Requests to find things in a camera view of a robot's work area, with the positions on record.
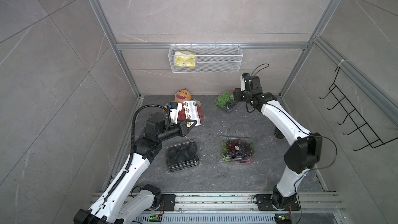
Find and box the green grape box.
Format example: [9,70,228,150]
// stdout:
[215,88,239,113]

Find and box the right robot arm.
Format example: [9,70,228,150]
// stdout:
[233,73,323,210]

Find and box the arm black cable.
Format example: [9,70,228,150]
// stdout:
[245,63,339,224]
[80,104,172,222]

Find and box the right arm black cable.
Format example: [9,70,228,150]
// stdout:
[245,63,339,224]

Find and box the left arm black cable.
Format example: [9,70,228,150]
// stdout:
[80,104,172,222]

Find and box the white wire basket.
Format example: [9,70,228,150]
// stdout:
[168,44,243,73]

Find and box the black oval object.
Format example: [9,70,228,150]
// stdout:
[274,128,285,139]

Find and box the black fruit box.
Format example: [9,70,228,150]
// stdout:
[166,141,200,172]

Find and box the yellow packet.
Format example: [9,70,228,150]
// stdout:
[174,51,197,67]

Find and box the black hook rack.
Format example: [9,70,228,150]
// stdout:
[319,66,398,151]

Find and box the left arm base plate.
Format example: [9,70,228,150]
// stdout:
[155,194,176,211]

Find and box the strawberry box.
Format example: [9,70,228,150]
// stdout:
[178,100,204,122]

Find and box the white sticker sheet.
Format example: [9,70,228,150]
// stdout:
[184,101,202,127]

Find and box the purple grape box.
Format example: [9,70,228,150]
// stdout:
[221,136,255,163]

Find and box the orange shark plush toy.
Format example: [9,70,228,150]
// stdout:
[172,89,191,104]

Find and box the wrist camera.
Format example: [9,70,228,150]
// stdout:
[168,101,182,124]
[240,73,250,91]

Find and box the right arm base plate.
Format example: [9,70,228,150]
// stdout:
[252,194,301,211]

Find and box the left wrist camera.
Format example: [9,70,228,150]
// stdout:
[168,101,182,124]

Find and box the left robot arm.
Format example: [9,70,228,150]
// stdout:
[73,111,198,224]

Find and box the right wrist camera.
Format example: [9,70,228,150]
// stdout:
[240,73,250,91]

